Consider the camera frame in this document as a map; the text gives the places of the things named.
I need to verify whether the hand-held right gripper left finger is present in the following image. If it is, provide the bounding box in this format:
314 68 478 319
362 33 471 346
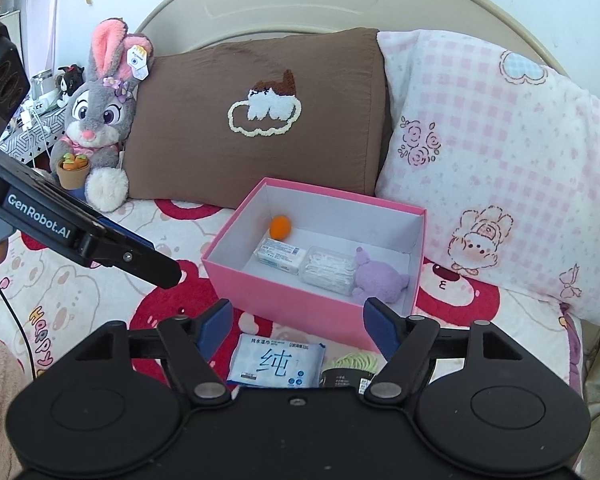
80 298 233 406

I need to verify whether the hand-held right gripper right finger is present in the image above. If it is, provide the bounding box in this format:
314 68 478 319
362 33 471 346
362 297 523 406

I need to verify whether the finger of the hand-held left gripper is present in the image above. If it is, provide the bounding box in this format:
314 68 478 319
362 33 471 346
100 220 157 253
77 230 183 290

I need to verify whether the purple plush toy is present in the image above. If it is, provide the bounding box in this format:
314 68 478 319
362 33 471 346
350 246 411 305

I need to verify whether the green yarn ball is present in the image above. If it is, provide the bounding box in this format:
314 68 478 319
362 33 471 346
320 351 388 391

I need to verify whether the blue white wet wipes pack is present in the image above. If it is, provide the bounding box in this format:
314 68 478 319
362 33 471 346
227 332 327 390

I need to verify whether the pink cardboard box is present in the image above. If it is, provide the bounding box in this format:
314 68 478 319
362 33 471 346
201 176 427 352

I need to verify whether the clear floss pick box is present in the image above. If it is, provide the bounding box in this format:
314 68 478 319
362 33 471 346
299 245 358 297

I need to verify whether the white tissue packet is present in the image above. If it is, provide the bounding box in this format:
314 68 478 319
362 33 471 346
254 237 308 276

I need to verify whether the orange makeup sponge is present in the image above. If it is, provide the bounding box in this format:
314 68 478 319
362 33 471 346
269 215 294 240

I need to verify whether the bear printed blanket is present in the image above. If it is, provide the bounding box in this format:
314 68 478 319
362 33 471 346
0 195 583 396

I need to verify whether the patterned cloth side table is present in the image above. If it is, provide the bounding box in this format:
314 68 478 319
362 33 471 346
0 105 73 166

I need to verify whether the brown pillow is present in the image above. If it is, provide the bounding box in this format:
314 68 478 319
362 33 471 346
122 27 387 211

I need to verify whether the grey rabbit plush toy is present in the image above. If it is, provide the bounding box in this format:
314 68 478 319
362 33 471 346
50 19 156 212

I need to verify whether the black white plush toy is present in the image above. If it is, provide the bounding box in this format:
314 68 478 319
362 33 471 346
55 64 85 98

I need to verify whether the beige fluffy blanket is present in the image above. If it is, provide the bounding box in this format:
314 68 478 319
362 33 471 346
0 335 31 466

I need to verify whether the pink checked pillow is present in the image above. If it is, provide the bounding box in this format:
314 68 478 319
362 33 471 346
374 30 600 326

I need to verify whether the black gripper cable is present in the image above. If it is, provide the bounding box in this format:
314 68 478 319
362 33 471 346
0 275 36 378

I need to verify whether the pink wall hanging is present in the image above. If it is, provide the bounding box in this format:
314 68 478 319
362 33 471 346
24 0 63 78

